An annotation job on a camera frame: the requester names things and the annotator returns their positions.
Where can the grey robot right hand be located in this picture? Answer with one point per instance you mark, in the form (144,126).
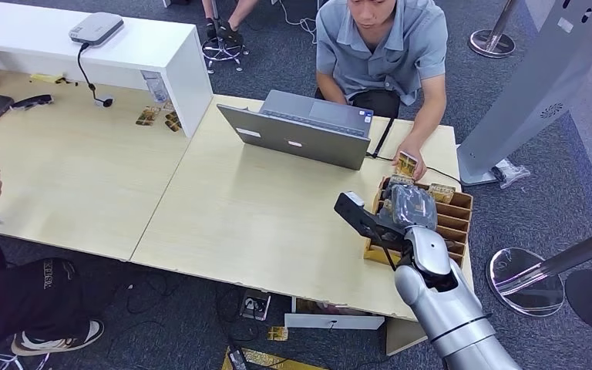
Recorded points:
(409,208)

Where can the person's left hand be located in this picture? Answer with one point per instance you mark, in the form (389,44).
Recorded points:
(418,150)

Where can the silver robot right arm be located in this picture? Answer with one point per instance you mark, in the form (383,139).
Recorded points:
(444,306)

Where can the wooden card organizer box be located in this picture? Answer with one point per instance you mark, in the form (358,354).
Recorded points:
(454,224)

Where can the person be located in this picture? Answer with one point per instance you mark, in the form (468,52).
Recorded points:
(20,301)
(377,51)
(230,28)

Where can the gold card on floor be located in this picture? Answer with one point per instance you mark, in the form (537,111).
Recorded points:
(277,333)

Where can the black handheld tool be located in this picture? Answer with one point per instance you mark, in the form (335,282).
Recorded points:
(33,102)

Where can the clear plastic bag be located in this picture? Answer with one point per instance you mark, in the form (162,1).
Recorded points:
(513,172)

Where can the yellow item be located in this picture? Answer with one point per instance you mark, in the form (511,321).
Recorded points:
(46,78)

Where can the grey laptop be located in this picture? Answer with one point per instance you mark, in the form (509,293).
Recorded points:
(296,138)

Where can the beige desk leg panel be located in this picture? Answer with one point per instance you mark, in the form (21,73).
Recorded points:
(403,337)

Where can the silver kiosk stand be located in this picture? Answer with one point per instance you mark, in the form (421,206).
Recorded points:
(531,87)

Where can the chrome stanchion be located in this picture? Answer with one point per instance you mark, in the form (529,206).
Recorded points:
(491,43)
(526,283)

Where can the white drawer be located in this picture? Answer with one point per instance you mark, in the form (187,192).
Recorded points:
(334,321)

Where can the metal floor socket box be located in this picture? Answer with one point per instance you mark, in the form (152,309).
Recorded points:
(255,305)

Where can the grey box device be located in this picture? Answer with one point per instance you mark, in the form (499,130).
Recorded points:
(96,28)

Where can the clear acrylic holder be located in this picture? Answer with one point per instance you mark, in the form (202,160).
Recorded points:
(155,88)

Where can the white desk riser shelf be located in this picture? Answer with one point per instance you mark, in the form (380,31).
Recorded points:
(137,56)

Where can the yellow floor tape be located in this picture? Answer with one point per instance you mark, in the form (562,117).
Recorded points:
(275,360)

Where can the chrome stool base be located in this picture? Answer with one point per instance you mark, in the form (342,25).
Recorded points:
(223,51)

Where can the black power adapter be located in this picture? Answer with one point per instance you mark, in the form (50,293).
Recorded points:
(237,357)

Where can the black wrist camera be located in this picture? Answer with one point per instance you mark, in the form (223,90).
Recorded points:
(360,217)

